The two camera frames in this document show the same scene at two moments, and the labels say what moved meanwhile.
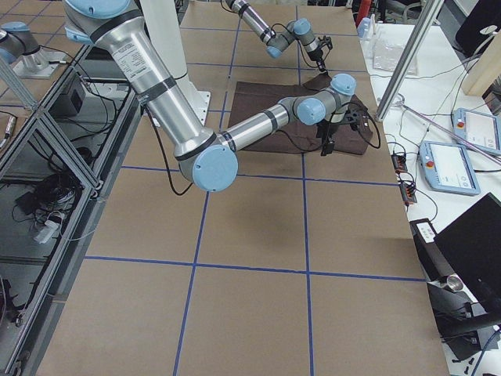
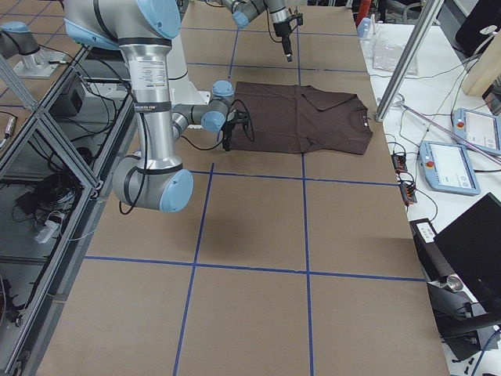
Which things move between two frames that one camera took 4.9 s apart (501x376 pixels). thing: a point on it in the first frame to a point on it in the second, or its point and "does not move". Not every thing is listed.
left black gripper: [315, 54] to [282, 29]
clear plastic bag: [387, 56] does not move
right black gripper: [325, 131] to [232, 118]
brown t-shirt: [247, 99] does not move
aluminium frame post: [409, 57] does not move
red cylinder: [363, 11] does not move
